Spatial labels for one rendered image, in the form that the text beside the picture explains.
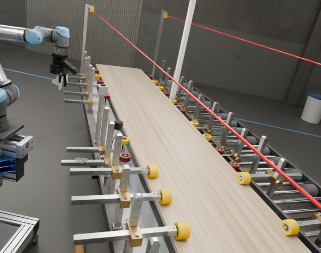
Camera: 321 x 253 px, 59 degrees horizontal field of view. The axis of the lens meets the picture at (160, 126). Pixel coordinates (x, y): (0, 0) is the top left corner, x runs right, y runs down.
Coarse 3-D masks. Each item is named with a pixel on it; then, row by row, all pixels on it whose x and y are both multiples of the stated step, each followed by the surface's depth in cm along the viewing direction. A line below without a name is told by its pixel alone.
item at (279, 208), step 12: (156, 84) 413; (168, 96) 370; (204, 96) 397; (204, 132) 278; (216, 144) 258; (240, 168) 225; (264, 180) 240; (312, 180) 229; (264, 192) 199; (276, 204) 188; (288, 204) 214; (300, 204) 217; (312, 204) 220; (288, 216) 200; (300, 216) 203; (312, 228) 193; (312, 240) 182; (312, 252) 159
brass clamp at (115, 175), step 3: (111, 162) 173; (111, 165) 170; (111, 168) 169; (114, 168) 168; (117, 168) 169; (114, 171) 165; (120, 171) 166; (111, 174) 168; (114, 174) 165; (117, 174) 165; (120, 174) 166; (114, 177) 166; (117, 177) 166
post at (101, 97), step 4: (100, 96) 229; (100, 100) 230; (100, 104) 232; (100, 108) 233; (100, 112) 235; (100, 116) 236; (100, 120) 238; (96, 124) 241; (100, 124) 239; (96, 128) 240; (100, 128) 241; (96, 132) 241; (96, 136) 243; (96, 140) 245
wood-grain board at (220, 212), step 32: (96, 64) 422; (128, 96) 315; (160, 96) 337; (128, 128) 239; (160, 128) 252; (192, 128) 266; (160, 160) 201; (192, 160) 209; (224, 160) 219; (192, 192) 173; (224, 192) 179; (192, 224) 147; (224, 224) 152; (256, 224) 156
